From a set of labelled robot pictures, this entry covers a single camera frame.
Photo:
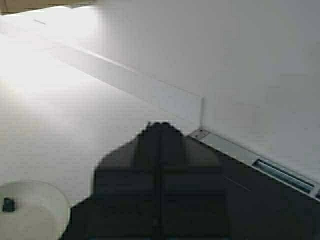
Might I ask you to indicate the white frying pan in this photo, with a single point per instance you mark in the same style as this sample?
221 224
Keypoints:
42 211

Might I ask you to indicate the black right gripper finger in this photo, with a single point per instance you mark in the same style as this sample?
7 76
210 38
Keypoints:
192 188

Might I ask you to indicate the small black food piece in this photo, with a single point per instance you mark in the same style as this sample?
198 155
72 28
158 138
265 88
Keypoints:
9 205

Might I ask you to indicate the black glass stove range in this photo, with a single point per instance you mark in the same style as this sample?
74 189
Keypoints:
126 199

